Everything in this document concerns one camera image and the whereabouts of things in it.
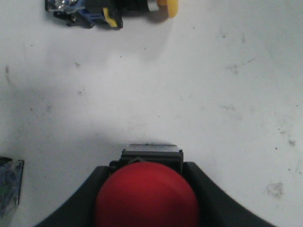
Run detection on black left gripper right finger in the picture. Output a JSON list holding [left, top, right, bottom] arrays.
[[183, 162, 273, 227]]

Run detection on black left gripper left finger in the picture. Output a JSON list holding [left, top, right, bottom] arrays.
[[37, 166, 109, 227]]

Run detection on red push button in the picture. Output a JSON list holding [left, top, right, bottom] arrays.
[[94, 144, 199, 227]]

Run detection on green push button rear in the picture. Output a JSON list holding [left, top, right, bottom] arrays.
[[0, 157, 25, 219]]

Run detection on yellow push button lying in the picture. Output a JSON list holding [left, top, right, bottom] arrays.
[[45, 0, 179, 29]]

